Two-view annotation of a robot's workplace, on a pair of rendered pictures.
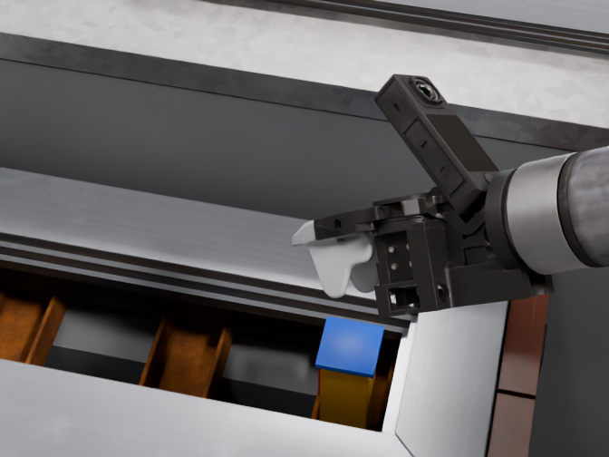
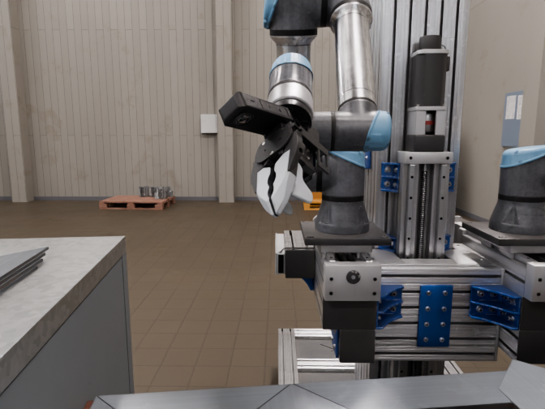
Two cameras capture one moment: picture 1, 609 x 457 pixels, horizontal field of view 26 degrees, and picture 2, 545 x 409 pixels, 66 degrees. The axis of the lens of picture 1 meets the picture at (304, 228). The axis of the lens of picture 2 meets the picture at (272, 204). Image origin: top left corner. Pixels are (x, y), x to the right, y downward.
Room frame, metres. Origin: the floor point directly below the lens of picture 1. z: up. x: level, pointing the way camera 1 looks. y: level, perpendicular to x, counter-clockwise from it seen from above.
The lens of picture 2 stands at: (0.78, 0.48, 1.30)
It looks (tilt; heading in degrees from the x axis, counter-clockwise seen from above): 9 degrees down; 252
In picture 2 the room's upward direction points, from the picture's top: straight up
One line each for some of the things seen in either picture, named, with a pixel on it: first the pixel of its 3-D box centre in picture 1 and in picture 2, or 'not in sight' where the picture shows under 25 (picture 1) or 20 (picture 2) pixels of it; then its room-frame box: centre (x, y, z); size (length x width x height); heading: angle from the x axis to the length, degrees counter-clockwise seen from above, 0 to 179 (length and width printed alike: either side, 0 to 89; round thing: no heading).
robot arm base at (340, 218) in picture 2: not in sight; (341, 211); (0.23, -0.55, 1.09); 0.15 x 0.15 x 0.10
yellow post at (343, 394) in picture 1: (347, 401); not in sight; (0.73, -0.05, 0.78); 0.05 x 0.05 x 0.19; 78
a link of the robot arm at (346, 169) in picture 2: not in sight; (341, 170); (0.24, -0.56, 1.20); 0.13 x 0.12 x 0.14; 157
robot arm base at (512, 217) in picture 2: not in sight; (520, 212); (-0.24, -0.39, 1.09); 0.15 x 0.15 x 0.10
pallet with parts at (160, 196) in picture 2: not in sight; (138, 196); (0.69, -7.71, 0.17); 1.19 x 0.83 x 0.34; 161
